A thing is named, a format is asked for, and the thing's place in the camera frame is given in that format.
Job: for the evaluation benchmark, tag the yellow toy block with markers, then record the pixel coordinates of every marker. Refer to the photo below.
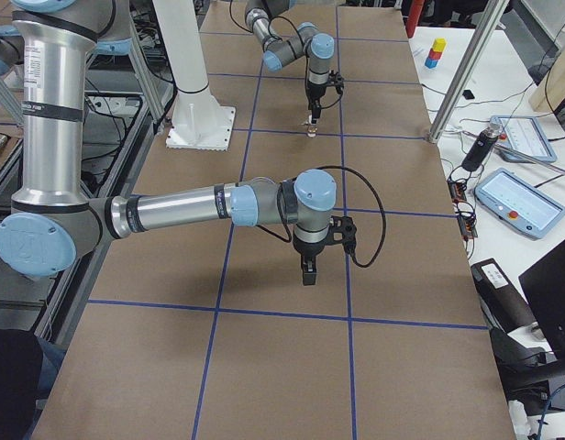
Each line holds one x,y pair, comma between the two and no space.
439,45

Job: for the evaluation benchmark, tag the black monitor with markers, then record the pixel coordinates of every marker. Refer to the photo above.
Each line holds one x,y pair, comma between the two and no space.
544,287

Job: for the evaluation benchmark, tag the red cylinder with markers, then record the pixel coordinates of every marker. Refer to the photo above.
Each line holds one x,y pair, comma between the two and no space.
415,12

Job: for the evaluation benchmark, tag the brass PPR ball valve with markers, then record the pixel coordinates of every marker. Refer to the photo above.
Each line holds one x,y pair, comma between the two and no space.
310,128

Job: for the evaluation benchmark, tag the far teach pendant tablet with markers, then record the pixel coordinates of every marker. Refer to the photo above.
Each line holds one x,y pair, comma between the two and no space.
524,134

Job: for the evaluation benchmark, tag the red toy block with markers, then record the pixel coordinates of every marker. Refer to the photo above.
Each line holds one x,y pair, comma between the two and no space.
434,55

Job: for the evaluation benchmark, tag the orange circuit board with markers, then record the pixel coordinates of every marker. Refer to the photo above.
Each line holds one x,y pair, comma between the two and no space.
464,210

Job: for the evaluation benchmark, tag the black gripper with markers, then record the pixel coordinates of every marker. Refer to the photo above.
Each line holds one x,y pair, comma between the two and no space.
315,93
308,250

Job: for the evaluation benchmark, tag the near teach pendant tablet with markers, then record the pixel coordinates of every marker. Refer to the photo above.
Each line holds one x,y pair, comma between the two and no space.
518,204

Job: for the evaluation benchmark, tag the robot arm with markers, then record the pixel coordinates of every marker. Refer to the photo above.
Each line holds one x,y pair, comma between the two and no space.
53,222
308,42

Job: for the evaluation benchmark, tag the blue toy block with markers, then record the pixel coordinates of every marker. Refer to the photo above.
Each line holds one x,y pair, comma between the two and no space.
430,63

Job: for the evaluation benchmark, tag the black water bottle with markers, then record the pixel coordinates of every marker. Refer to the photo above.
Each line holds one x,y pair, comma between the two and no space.
481,147

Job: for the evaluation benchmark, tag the small black box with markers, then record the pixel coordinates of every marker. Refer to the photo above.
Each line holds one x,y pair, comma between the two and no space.
468,94

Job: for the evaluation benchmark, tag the aluminium frame post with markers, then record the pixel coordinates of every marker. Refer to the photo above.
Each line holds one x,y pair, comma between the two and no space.
479,40

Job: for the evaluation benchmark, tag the teach pendant tablet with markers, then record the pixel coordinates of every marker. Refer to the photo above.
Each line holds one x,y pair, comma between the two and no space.
518,204
524,134

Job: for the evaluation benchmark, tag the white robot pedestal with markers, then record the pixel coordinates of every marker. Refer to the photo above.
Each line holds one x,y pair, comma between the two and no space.
199,121

